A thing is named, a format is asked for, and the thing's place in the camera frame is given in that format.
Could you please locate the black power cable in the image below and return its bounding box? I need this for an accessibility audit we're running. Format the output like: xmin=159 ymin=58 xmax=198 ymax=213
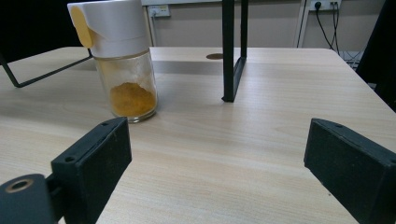
xmin=314 ymin=1 xmax=336 ymax=50
xmin=331 ymin=1 xmax=342 ymax=54

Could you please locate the black two-tier shelf rack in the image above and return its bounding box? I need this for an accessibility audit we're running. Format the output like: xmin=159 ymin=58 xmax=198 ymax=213
xmin=0 ymin=0 xmax=249 ymax=104

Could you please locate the dark curtain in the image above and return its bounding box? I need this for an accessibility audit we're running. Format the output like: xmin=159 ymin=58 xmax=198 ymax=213
xmin=355 ymin=0 xmax=396 ymax=114

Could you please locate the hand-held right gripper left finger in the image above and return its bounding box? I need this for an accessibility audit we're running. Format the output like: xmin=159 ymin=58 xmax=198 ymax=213
xmin=50 ymin=117 xmax=133 ymax=224

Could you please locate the white wall trunking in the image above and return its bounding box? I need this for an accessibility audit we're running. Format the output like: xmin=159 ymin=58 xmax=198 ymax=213
xmin=292 ymin=0 xmax=310 ymax=49

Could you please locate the white wall socket with plugs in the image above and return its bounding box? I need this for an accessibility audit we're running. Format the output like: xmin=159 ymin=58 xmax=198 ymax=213
xmin=307 ymin=0 xmax=342 ymax=12

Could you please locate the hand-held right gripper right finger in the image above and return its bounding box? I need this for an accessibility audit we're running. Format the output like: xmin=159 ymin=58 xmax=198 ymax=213
xmin=304 ymin=118 xmax=396 ymax=224

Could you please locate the brown table cable grommet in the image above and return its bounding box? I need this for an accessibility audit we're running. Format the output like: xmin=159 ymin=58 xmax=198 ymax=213
xmin=205 ymin=52 xmax=225 ymax=61

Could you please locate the white door frame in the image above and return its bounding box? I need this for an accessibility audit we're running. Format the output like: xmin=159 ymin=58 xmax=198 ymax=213
xmin=141 ymin=5 xmax=156 ymax=48

